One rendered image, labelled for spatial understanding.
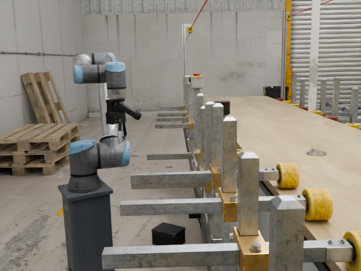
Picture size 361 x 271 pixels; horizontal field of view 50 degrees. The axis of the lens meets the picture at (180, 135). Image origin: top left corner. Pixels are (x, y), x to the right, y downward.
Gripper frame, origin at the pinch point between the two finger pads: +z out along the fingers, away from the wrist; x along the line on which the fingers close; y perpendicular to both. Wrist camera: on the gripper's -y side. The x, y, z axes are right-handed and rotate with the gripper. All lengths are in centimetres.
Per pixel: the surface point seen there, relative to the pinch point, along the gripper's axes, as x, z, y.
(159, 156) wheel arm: -9.8, 10.7, -16.1
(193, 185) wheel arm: 39, 10, -33
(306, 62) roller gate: -751, -25, -297
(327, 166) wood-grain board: 37, 4, -84
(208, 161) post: 35, 1, -39
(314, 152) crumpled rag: 19, 2, -85
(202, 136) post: 10.2, -3.5, -37.6
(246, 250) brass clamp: 116, -3, -43
